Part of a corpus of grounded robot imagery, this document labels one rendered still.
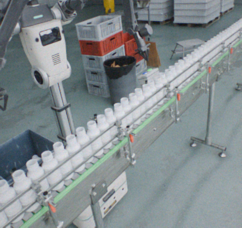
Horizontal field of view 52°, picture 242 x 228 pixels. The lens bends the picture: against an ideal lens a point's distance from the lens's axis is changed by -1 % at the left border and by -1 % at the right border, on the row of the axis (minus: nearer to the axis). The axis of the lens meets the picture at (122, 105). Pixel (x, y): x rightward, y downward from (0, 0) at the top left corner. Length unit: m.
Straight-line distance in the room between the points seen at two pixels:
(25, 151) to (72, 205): 0.64
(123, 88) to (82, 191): 2.34
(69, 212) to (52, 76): 0.84
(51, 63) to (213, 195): 1.66
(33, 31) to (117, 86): 1.97
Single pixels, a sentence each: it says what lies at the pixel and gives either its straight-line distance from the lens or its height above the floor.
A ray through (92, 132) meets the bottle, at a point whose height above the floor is 1.13.
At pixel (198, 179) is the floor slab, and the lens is 2.42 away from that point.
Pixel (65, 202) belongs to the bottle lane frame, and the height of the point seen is 0.94.
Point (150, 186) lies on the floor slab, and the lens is 2.34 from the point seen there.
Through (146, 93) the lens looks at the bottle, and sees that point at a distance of 1.34.
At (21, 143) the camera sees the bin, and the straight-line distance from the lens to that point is 1.60.
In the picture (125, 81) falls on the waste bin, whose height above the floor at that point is 0.42.
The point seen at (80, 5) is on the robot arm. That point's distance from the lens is 1.61.
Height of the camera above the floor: 1.73
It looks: 29 degrees down
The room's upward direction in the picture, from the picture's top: 7 degrees counter-clockwise
